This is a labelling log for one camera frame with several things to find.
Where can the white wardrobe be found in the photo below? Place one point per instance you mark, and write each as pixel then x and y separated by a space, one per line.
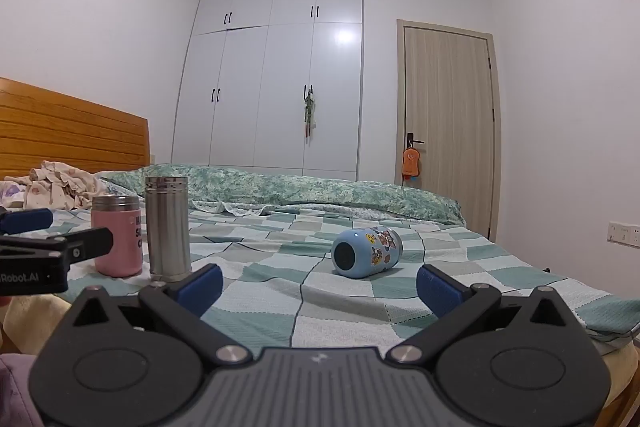
pixel 280 82

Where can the stainless steel thermos cup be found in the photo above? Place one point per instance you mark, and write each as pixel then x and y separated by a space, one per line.
pixel 167 232

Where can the green hanging ornament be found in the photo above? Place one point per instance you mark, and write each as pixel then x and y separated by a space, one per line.
pixel 309 114

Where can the beige wooden door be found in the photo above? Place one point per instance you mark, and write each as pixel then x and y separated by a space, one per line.
pixel 450 97

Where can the purple cloth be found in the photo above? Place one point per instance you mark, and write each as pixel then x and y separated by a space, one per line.
pixel 15 392

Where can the orange hanging toy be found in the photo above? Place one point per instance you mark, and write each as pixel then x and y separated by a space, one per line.
pixel 410 163

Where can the blue cup with cartoon stickers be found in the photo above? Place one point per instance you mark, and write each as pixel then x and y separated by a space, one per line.
pixel 365 253

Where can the pile of floral clothes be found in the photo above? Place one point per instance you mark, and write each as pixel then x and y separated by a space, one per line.
pixel 60 184

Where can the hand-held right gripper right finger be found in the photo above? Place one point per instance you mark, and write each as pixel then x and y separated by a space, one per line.
pixel 434 291

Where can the green checked bed sheet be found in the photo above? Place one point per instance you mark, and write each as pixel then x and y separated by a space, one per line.
pixel 310 302

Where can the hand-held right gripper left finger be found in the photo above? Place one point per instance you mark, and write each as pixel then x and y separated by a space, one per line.
pixel 202 288

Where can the wooden headboard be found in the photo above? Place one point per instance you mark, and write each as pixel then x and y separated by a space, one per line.
pixel 60 132

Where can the green floral quilt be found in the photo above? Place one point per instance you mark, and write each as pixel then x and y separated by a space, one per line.
pixel 300 189

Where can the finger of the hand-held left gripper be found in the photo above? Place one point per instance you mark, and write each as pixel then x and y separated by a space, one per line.
pixel 85 242
pixel 27 220

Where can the pink insulated cup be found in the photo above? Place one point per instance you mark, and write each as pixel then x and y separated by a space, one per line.
pixel 119 242

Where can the white wall socket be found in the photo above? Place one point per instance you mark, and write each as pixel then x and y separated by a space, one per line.
pixel 624 234

